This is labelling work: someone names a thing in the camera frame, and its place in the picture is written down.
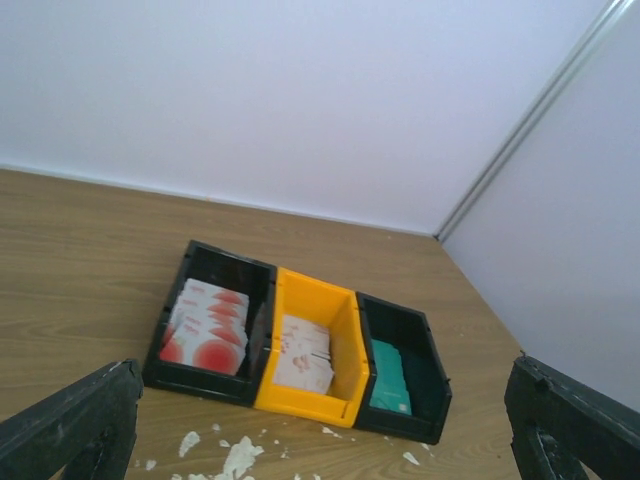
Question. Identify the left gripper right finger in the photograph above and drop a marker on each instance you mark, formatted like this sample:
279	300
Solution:
562	427

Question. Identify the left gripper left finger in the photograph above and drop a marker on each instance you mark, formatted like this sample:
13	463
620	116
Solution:
86	430

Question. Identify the black right card bin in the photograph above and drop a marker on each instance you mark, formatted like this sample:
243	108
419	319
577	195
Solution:
429	387

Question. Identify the black card bin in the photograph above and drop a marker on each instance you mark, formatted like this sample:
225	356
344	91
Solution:
254	278
429	387

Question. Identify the red white cards stack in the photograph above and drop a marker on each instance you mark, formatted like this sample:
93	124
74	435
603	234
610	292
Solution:
206	328

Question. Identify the teal cards stack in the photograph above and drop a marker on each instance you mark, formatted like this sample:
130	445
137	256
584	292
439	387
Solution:
390	390

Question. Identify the black left card bin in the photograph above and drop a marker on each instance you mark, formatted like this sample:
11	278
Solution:
254	278

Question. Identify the white cards in orange bin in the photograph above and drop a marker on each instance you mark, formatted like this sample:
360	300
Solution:
304	360

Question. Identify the orange middle card bin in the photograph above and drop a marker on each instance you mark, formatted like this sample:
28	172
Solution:
336	308

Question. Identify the enclosure aluminium frame post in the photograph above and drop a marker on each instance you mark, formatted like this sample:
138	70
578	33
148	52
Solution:
593	37

